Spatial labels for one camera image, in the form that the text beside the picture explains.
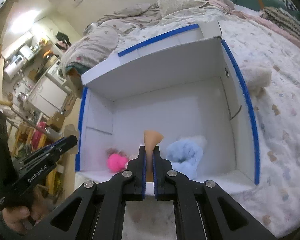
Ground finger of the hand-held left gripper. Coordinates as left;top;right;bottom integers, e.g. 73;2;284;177
20;135;78;170

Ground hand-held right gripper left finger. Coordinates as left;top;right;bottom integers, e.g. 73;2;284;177
22;145;147;240

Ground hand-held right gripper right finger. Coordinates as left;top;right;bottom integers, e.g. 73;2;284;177
152;146;278;240

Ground pink plush ball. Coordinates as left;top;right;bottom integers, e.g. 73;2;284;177
106;149;129;172

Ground light blue fluffy cloth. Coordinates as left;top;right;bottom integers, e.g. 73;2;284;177
165;135;207;179

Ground tan sock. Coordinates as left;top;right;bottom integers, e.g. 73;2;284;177
143;130;164;182

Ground blue and white cardboard box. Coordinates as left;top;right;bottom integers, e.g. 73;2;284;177
75;21;260;195

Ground person's left forearm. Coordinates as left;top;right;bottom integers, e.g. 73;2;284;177
0;205;23;240

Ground person's left hand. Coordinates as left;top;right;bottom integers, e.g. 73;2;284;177
1;205;33;234

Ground brown cardboard box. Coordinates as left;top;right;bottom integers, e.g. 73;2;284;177
50;111;65;130

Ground wooden rack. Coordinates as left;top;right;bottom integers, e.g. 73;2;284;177
12;120;65;155

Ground white kitchen cabinet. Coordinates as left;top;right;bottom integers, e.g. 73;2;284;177
27;76;68;113

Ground white washing machine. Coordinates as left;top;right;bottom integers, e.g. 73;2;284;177
46;60;67;85

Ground dark hanging clothes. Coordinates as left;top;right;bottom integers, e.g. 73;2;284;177
55;31;72;48

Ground beige printed duvet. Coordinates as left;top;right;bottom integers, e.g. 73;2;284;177
61;2;165;73

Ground cream fluffy cloth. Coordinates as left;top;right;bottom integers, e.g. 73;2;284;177
240;64;272;97

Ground cream fluffy pillow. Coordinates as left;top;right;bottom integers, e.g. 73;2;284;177
157;0;208;15

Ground pink bed sheet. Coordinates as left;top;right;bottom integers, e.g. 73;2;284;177
205;0;300;53

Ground brown knitted patterned blanket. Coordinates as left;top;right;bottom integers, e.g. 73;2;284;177
261;6;300;45

